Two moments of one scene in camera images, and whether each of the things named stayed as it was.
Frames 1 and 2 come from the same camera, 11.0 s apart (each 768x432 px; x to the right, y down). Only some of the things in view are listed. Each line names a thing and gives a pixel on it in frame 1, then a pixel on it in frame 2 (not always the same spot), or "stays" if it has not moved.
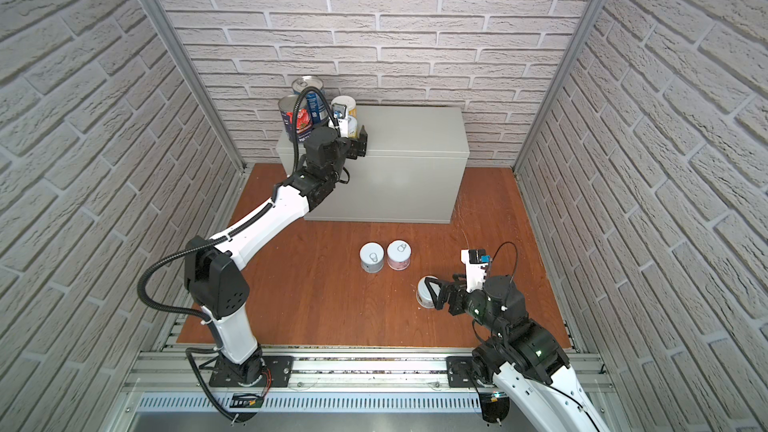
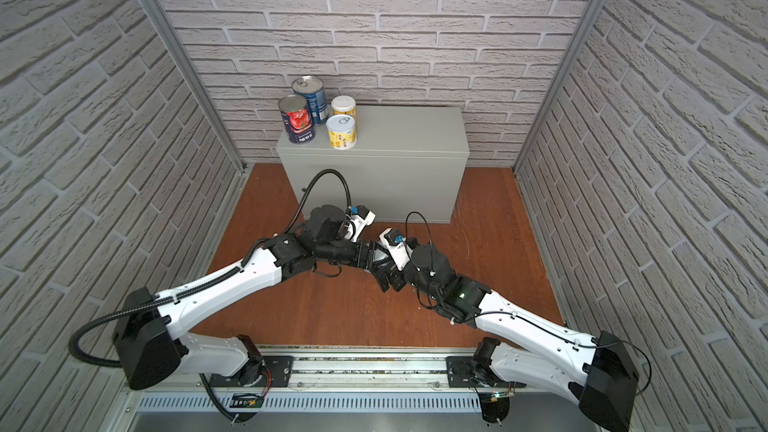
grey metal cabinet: x=413 y=170 stays
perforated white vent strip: x=321 y=403 stays
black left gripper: x=359 y=149 -> x=366 y=255
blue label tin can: x=320 y=114 stays
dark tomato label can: x=286 y=105 stays
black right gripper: x=461 y=293 -> x=397 y=277
